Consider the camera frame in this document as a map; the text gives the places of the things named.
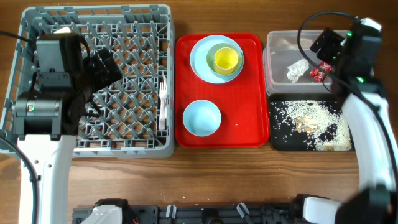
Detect red snack wrapper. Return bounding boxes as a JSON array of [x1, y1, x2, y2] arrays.
[[310, 62, 331, 83]]

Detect white napkin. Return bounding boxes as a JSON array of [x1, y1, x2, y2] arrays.
[[287, 59, 309, 83]]

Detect white plastic fork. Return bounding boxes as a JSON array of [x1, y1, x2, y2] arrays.
[[158, 75, 167, 130]]

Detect rice and food scraps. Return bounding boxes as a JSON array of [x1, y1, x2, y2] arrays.
[[272, 100, 353, 151]]

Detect light blue bowl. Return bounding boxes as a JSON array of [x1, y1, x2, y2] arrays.
[[183, 100, 221, 137]]

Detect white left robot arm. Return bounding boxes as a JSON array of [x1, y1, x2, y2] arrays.
[[13, 33, 122, 223]]

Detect grey plastic dishwasher rack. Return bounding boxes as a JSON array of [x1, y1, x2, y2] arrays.
[[19, 4, 175, 159]]

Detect clear plastic bin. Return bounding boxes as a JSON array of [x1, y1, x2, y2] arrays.
[[263, 30, 331, 96]]

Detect black tray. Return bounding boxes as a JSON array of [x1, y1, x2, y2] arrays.
[[267, 93, 355, 152]]

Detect light blue plate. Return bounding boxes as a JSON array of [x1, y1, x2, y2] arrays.
[[190, 35, 243, 84]]

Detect green bowl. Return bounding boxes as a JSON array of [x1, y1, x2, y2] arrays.
[[206, 43, 243, 76]]

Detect red plastic tray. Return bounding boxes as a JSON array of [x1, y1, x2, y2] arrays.
[[174, 33, 270, 148]]

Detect yellow plastic cup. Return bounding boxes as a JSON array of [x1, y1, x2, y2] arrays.
[[214, 47, 239, 75]]

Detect black mounting rail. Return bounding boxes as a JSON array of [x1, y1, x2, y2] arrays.
[[72, 198, 306, 224]]

